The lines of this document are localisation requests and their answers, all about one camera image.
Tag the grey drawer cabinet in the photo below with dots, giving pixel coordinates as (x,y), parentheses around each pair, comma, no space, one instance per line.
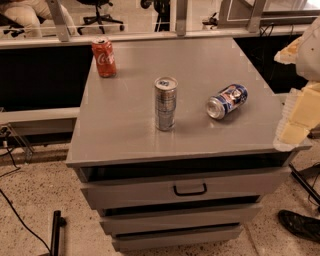
(128,167)

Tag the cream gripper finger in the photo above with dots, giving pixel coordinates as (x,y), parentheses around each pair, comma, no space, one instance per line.
(288,54)
(300,114)

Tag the silver redbull can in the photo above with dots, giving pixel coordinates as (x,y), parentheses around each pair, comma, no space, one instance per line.
(165,102)

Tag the blue pepsi can lying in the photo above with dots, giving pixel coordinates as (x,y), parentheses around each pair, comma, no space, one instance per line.
(226,101)

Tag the black floor stand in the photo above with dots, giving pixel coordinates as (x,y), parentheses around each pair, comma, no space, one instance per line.
(57,234)

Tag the grey metal railing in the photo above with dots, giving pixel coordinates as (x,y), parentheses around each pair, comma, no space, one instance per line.
(138,20)

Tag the black office chair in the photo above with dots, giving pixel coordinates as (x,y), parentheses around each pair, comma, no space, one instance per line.
(98,18)

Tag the black shoe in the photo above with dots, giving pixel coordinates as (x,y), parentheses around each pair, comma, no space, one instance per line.
(301,226)

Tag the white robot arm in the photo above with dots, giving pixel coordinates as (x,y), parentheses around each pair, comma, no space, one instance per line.
(308,55)

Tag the black drawer handle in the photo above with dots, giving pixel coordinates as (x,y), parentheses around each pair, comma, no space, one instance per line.
(190,190)

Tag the seated person beige trousers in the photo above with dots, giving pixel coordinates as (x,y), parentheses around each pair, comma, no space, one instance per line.
(27,13)

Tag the red coke can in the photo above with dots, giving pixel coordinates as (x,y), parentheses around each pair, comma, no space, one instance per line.
(102,49)

